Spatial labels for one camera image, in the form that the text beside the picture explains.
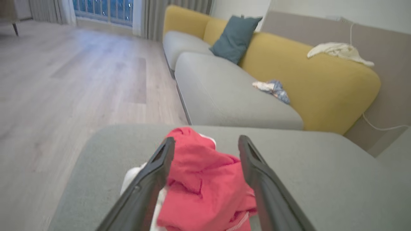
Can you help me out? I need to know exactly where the yellow sofa backrest cushion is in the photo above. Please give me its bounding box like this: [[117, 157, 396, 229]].
[[163, 4, 228, 46], [239, 32, 382, 135]]

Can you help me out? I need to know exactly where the grey curtain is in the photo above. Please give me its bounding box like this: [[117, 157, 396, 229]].
[[141, 0, 214, 42], [28, 0, 77, 26]]

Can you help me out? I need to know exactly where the brown furniture with dark leg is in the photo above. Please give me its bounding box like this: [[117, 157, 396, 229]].
[[0, 0, 20, 36]]

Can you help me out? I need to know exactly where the cream crumpled cloth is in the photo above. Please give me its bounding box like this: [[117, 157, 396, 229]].
[[307, 42, 375, 67]]

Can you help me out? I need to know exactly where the window with railing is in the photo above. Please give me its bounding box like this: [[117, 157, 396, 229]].
[[72, 0, 134, 27]]

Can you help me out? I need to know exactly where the blue white crumpled cloth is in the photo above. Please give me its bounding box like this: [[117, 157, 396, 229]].
[[252, 80, 291, 105]]

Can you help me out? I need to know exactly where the grey upholstered sofa seat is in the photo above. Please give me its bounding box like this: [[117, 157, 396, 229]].
[[48, 124, 411, 231]]

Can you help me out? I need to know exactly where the thin white power cable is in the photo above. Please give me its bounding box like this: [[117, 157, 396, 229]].
[[349, 21, 411, 131]]

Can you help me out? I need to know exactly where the grey sofa seat cushion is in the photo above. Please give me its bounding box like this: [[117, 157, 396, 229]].
[[162, 30, 214, 79], [174, 52, 304, 131]]

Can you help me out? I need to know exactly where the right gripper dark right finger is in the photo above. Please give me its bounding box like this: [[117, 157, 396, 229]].
[[238, 135, 317, 231]]

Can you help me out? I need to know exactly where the teal throw pillow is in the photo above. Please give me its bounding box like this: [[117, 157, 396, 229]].
[[209, 15, 263, 65]]

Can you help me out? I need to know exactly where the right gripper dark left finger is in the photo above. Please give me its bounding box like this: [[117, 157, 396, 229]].
[[96, 137, 176, 231]]

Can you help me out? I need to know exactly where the white power strip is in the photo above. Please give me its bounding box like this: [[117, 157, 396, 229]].
[[326, 15, 354, 23]]

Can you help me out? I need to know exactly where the red white garment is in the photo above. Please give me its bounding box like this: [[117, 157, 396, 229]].
[[120, 127, 259, 231]]

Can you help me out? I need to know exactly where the beige low partition panel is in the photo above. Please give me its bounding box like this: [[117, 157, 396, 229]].
[[260, 11, 411, 158]]

